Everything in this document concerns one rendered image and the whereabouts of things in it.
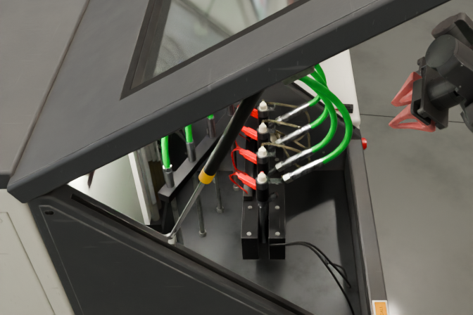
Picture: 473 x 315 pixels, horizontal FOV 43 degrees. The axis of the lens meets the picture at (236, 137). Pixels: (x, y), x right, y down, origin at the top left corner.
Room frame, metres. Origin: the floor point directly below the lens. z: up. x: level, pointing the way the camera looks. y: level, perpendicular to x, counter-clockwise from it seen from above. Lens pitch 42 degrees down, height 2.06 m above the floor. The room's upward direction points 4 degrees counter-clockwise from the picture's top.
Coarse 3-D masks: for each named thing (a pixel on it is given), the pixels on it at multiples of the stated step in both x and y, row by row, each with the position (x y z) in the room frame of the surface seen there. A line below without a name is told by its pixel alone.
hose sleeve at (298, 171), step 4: (316, 160) 0.89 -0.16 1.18; (320, 160) 0.88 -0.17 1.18; (308, 164) 0.89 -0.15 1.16; (312, 164) 0.89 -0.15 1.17; (316, 164) 0.88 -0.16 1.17; (320, 164) 0.88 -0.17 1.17; (324, 164) 0.88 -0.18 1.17; (300, 168) 0.89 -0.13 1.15; (304, 168) 0.89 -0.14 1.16; (308, 168) 0.88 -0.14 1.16; (312, 168) 0.88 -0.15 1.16; (316, 168) 0.88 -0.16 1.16; (292, 172) 0.89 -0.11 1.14; (296, 172) 0.89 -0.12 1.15; (300, 172) 0.88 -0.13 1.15; (304, 172) 0.88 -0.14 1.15; (308, 172) 0.88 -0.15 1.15; (292, 176) 0.89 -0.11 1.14; (296, 176) 0.88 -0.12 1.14
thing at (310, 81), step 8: (304, 80) 0.88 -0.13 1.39; (312, 80) 0.89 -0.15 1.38; (320, 88) 0.88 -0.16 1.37; (328, 96) 0.88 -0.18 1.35; (336, 96) 0.89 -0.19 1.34; (336, 104) 0.88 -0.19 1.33; (344, 112) 0.88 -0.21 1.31; (344, 120) 0.88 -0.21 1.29; (352, 128) 0.88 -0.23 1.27; (344, 136) 0.88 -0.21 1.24; (344, 144) 0.88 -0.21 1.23; (168, 152) 0.92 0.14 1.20; (336, 152) 0.88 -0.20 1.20; (168, 160) 0.91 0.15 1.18; (328, 160) 0.88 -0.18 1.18; (168, 168) 0.91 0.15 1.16
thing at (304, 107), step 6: (318, 66) 1.12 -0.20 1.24; (318, 72) 1.12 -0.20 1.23; (324, 78) 1.12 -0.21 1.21; (318, 96) 1.12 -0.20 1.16; (306, 102) 1.13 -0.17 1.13; (312, 102) 1.12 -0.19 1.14; (228, 108) 1.14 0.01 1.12; (294, 108) 1.14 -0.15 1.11; (300, 108) 1.13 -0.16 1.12; (306, 108) 1.12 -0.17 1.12; (228, 114) 1.14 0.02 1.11; (288, 114) 1.13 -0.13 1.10; (294, 114) 1.12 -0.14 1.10; (276, 120) 1.13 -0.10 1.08; (282, 120) 1.13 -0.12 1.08
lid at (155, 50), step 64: (128, 0) 0.93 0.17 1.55; (192, 0) 0.82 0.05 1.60; (256, 0) 0.70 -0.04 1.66; (320, 0) 0.58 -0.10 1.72; (384, 0) 0.52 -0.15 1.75; (448, 0) 0.52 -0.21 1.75; (64, 64) 0.83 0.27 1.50; (128, 64) 0.70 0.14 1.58; (192, 64) 0.60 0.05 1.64; (256, 64) 0.53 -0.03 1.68; (64, 128) 0.63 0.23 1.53; (128, 128) 0.55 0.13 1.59
